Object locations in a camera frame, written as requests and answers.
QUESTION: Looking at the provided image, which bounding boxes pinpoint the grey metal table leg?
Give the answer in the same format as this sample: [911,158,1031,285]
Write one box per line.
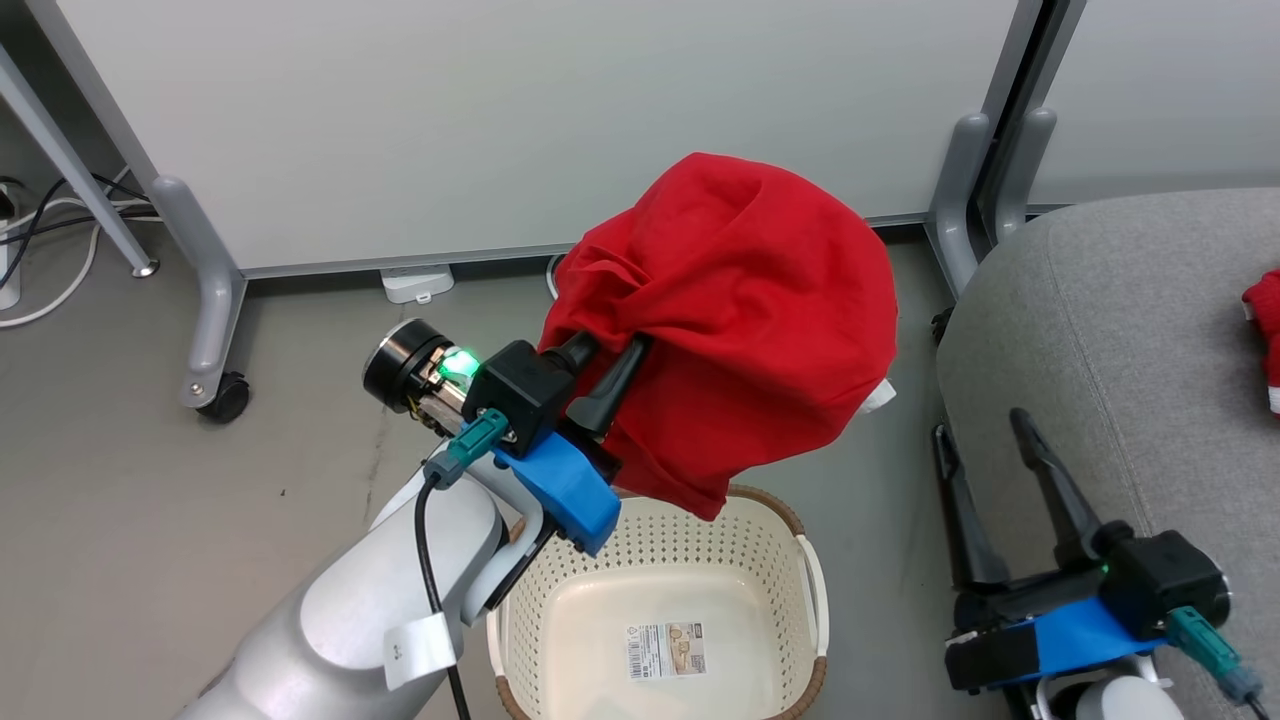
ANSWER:
[0,44,162,280]

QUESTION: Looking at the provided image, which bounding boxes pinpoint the white power strip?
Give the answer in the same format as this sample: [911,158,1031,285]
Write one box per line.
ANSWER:
[379,263,457,306]

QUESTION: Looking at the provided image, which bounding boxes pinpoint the small white partition panel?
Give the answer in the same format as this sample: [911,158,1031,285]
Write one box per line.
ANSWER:
[1028,0,1280,208]

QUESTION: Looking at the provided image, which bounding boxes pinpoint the white plastic laundry basket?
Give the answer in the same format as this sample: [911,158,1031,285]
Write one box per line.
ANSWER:
[484,484,832,720]

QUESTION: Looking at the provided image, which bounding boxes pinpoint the grey partition foot with caster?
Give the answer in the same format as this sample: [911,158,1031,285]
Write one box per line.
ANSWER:
[149,174,250,410]

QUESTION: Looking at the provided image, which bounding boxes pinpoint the printed barcode sticker label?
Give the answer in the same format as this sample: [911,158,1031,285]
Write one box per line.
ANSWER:
[626,619,709,682]

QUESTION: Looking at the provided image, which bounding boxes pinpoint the thin black floor cables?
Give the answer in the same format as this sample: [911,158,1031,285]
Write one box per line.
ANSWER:
[0,174,162,292]

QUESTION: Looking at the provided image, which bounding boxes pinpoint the white cable label tag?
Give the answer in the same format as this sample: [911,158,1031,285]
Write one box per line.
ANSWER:
[382,611,462,692]

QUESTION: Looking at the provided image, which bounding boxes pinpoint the red Bulls 23 jersey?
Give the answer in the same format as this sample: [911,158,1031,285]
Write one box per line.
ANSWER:
[537,150,900,524]

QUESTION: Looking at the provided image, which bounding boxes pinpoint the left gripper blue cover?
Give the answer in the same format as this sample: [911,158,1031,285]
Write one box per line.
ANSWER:
[362,318,653,558]

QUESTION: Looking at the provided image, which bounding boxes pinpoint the large white partition panel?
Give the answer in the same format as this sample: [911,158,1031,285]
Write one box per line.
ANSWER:
[24,0,1047,282]

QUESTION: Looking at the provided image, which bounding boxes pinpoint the long white floor cable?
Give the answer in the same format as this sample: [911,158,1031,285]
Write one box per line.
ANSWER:
[0,165,161,330]

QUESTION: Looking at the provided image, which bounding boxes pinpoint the white power adapter block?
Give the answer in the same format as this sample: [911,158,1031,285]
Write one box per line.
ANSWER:
[0,179,24,312]

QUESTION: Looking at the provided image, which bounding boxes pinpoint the red shorts with white stripe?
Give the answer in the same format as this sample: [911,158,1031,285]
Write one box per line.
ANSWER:
[1240,267,1280,417]

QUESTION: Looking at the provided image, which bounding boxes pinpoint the grey fabric sofa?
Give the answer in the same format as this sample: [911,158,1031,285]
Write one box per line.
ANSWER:
[934,187,1280,720]

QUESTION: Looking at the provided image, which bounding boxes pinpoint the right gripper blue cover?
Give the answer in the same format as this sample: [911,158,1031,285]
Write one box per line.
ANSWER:
[931,407,1168,698]

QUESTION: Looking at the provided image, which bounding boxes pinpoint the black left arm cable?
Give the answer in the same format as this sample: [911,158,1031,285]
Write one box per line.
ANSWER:
[413,470,474,720]

